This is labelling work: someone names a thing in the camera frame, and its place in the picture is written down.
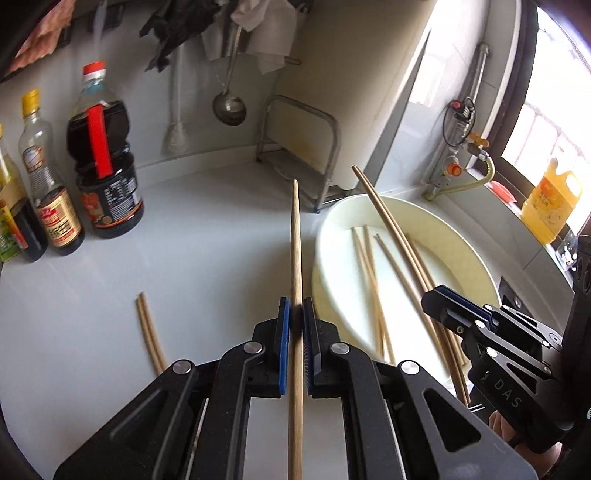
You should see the metal ladle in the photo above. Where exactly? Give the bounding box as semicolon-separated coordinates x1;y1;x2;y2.
211;25;247;126

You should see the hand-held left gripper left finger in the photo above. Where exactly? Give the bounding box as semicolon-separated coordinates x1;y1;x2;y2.
53;298;291;480

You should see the gas valve with hose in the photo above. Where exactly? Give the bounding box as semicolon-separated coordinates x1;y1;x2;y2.
431;154;496;201

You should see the gas valve red knob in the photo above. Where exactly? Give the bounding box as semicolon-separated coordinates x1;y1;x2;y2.
442;97;477;148

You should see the dark soy sauce jug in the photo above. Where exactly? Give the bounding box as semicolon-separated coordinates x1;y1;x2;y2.
66;61;145;239

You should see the pink mottled hanging item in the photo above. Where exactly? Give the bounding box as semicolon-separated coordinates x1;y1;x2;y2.
9;0;77;79

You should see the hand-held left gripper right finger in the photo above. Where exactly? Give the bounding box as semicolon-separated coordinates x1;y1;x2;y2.
302;299;539;480

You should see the light wooden chopstick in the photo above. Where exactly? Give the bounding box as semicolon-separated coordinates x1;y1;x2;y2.
287;179;304;480
374;233;462;385
406;233;466;367
363;224;397;366
140;292;168;372
352;227;387;360
352;165;469;407
135;295;163;376

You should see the yellow label sauce bottle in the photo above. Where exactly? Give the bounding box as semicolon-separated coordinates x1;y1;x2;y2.
0;124;48;263

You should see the yellow cooking oil bottle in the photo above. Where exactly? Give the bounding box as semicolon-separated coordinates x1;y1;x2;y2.
521;157;583;245

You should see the black hanging cloth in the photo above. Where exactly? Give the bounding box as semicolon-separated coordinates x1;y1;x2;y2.
140;0;227;73

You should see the clear glass cup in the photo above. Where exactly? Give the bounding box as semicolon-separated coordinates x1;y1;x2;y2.
551;228;580;271

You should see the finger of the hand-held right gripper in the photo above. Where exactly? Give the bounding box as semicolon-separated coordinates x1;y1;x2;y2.
434;285;563;354
422;292;502;365

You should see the white hanging cloth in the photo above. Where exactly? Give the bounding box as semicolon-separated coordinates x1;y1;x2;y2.
202;0;288;75

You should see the yellow green seasoning pouch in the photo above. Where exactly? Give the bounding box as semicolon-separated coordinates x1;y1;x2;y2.
0;215;21;264

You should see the dark framed window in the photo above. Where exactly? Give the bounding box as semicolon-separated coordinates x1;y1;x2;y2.
489;0;591;232

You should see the person's right hand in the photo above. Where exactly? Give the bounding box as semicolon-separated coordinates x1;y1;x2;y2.
488;408;566;480

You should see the red plastic item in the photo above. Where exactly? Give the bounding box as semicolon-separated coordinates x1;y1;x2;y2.
490;180;519;204

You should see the metal board rack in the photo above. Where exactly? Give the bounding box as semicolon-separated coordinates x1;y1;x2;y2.
255;95;341;214

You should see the cream oval tray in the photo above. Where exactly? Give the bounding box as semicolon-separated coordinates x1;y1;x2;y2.
310;194;502;388

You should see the white bottle brush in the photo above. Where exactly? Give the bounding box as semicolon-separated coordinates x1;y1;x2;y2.
161;55;194;157

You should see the metal gas pipe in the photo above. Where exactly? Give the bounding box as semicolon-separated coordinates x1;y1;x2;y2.
470;43;490;139

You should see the glass soy sauce bottle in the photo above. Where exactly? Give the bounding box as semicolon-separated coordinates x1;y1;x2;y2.
18;89;86;257

